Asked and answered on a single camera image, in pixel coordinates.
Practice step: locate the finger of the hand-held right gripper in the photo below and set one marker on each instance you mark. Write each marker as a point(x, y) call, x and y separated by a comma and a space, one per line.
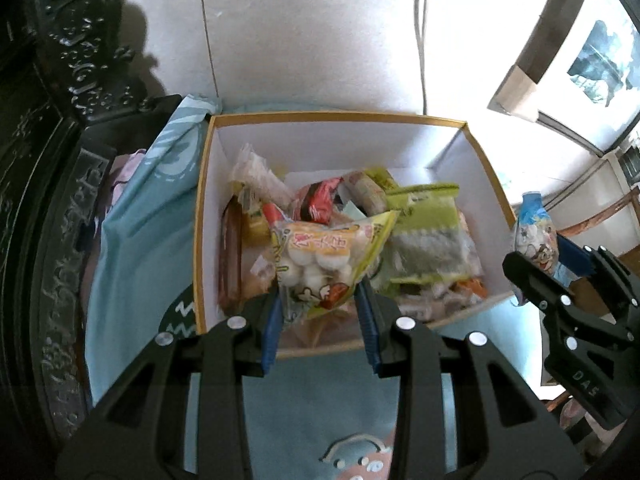
point(530, 277)
point(572, 257)

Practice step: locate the printed light blue blanket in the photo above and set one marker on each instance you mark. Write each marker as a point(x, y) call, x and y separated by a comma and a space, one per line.
point(130, 240)

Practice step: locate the mixed snack packets heap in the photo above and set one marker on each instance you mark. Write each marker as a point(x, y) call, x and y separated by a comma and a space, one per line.
point(430, 240)

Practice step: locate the dark carved wooden bed frame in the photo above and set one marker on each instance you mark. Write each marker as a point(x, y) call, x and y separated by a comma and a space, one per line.
point(45, 185)

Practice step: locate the person's right hand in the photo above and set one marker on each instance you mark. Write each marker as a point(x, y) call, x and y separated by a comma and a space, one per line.
point(567, 415)

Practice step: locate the cardboard corner protector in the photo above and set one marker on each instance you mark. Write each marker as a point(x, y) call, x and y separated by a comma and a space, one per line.
point(520, 92)

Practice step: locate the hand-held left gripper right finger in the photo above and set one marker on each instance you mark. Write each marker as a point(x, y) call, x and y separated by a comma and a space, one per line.
point(367, 330)

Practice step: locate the framed painting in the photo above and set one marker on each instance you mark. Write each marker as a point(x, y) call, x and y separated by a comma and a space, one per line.
point(595, 55)

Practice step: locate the wooden chair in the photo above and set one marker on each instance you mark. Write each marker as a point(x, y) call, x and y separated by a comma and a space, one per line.
point(602, 215)

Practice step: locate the yellow-green packet with white balls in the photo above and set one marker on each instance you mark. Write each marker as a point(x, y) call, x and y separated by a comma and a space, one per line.
point(325, 255)

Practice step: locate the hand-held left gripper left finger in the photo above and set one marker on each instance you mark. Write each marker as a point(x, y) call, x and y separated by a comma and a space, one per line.
point(272, 325)

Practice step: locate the white cabinet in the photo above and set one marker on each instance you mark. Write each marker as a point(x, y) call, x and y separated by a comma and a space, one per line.
point(585, 180)

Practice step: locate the blue cartoon snack packet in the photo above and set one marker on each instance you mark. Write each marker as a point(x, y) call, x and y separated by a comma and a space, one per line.
point(535, 230)

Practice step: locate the yellow cardboard box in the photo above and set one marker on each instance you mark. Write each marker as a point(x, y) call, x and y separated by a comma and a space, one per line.
point(210, 240)

